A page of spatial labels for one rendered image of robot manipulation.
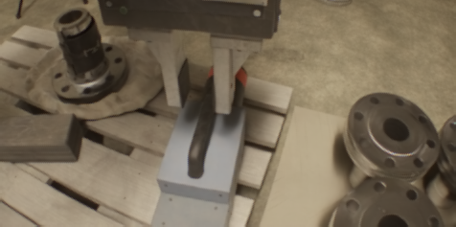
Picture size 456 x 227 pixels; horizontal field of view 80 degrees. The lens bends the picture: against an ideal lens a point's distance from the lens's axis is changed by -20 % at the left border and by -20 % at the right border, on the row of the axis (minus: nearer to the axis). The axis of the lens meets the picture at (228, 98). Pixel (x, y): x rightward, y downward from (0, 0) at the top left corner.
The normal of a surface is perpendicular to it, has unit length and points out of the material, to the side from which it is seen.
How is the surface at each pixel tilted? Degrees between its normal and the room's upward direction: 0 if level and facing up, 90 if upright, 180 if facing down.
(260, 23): 90
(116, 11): 90
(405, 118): 0
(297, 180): 0
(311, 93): 0
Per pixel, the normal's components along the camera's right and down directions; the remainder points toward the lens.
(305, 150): 0.00, -0.68
